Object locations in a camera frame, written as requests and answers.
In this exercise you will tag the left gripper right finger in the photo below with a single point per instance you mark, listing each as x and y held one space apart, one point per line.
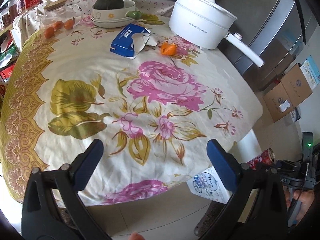
257 208

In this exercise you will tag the red cartoon milk can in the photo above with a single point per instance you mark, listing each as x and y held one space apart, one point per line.
267 157

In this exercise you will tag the white trash bag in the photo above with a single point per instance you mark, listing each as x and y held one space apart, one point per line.
208 184

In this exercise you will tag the right hand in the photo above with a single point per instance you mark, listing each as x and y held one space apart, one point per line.
305 197

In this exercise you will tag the left hand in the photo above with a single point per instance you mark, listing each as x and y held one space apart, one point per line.
136 236

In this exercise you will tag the cardboard box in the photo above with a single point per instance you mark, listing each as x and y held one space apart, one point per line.
292 90

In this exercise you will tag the floral tablecloth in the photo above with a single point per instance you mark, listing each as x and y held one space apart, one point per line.
154 113

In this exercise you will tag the small orange left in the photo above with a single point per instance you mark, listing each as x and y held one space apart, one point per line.
49 32

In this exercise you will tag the small orange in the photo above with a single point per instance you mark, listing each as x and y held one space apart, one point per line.
49 32
58 25
68 25

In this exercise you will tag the orange peel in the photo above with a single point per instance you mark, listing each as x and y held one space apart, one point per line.
168 49

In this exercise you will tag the white electric pot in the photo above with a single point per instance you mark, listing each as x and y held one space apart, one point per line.
205 24

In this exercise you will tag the small orange middle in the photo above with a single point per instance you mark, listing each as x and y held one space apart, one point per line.
58 25

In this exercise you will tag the blue tissue box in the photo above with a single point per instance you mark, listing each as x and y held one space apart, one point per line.
131 40

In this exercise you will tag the small orange right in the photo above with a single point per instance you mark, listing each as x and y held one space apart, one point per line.
68 25

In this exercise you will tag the glass jar with wooden lid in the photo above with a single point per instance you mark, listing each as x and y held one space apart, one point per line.
60 10

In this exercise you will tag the white plates stack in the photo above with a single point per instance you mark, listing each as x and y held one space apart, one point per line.
112 23

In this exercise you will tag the cream bowl with green handle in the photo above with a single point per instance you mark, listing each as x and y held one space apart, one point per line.
129 11

